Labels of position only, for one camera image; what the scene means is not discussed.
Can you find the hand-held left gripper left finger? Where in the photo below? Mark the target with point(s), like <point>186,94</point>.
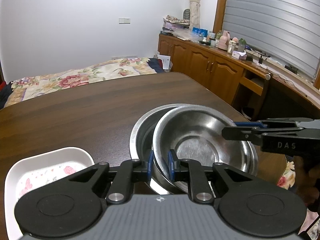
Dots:
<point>150,167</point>

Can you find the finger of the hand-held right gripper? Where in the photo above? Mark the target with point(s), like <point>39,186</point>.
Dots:
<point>235,133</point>
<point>247,124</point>

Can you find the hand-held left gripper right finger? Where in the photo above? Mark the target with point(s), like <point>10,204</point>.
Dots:
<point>171,167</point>

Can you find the large steel bowl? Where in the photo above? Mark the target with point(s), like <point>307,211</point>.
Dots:
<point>142,135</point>

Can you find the medium steel bowl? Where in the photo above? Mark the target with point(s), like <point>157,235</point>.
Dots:
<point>200,140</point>

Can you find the white floral square plate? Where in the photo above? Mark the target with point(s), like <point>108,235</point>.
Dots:
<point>50,162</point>

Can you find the person's right hand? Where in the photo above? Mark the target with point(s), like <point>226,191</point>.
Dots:
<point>308,177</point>

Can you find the black power adapter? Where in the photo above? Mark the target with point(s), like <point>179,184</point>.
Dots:
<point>262,59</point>

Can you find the pale tissue box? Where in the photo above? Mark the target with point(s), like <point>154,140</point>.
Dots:
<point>238,55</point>

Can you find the wooden cabinet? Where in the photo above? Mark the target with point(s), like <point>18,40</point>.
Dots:
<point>200,60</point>

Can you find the white paper bag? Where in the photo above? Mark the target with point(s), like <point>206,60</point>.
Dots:
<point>165,62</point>

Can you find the dark blue blanket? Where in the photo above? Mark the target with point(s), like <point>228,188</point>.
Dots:
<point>156,66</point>

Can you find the blue box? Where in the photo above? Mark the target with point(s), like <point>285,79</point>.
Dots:
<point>200,33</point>

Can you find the clear plastic bags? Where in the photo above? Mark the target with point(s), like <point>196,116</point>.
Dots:
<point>183,35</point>

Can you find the floral bedspread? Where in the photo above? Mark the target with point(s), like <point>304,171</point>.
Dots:
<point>75,80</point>

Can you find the dark flat box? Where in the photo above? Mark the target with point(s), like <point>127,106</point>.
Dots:
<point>165,33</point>

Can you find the small grey fan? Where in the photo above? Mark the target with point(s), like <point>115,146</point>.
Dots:
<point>187,15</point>

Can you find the pile of printed papers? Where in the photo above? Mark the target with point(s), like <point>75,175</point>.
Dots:
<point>175,22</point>

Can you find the cream curtain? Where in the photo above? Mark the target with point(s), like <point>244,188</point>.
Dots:
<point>194,5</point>

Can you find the red and black cloth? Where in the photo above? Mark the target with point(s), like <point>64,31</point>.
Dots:
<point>5,92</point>

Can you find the wooden window frame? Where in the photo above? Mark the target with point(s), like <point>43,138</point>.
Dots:
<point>221,5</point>

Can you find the white wall switch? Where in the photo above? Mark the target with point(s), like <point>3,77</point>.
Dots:
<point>124,21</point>

